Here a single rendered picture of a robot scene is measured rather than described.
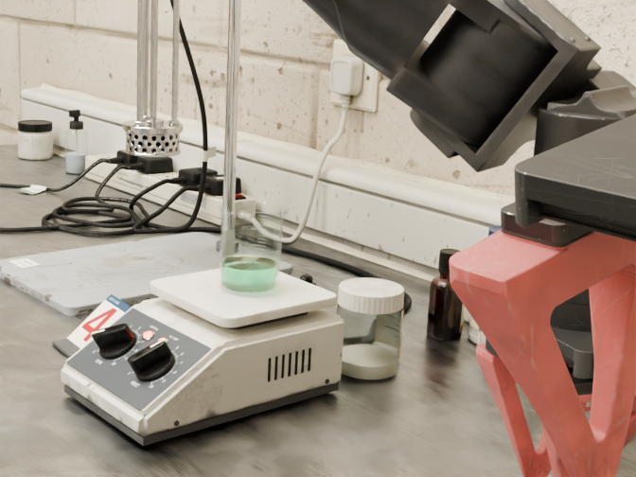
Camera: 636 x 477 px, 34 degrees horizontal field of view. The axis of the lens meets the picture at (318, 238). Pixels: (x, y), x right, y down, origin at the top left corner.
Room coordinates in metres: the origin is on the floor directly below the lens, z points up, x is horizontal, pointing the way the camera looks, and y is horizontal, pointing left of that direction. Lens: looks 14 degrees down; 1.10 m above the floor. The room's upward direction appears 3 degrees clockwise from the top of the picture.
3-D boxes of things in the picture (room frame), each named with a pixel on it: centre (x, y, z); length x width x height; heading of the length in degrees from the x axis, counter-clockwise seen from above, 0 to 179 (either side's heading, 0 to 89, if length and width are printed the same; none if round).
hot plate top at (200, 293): (0.85, 0.06, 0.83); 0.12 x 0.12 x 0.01; 41
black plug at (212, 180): (1.45, 0.15, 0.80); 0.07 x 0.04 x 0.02; 132
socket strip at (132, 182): (1.57, 0.24, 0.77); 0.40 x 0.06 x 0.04; 42
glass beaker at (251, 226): (0.85, 0.05, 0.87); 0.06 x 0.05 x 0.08; 84
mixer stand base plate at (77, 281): (1.17, 0.20, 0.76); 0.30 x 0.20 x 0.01; 132
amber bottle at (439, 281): (1.01, -0.13, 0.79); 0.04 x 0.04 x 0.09
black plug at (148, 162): (1.58, 0.26, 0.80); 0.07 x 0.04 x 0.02; 132
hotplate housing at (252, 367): (0.83, 0.08, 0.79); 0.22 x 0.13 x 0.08; 131
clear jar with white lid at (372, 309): (0.90, -0.05, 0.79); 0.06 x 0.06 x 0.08
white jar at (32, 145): (1.86, 0.51, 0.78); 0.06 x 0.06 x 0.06
